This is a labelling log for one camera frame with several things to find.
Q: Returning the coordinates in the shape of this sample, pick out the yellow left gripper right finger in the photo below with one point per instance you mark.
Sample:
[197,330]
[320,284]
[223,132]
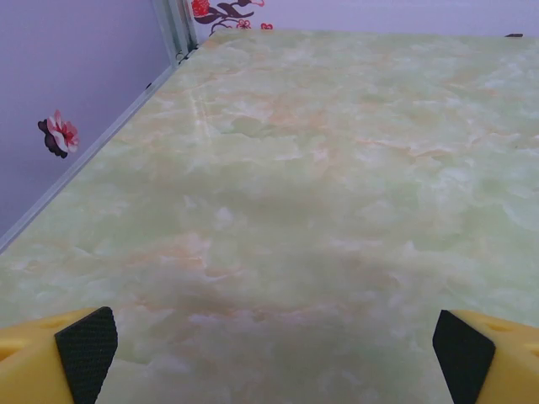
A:
[497,362]

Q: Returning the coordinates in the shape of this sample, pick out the aluminium frame post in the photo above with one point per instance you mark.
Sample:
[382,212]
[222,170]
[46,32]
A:
[177,25]

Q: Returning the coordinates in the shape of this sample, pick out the aluminium side rail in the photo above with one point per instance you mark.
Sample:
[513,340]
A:
[84,162]

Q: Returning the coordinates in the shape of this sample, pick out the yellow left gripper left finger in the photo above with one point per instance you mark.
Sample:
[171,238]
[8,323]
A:
[33,362]

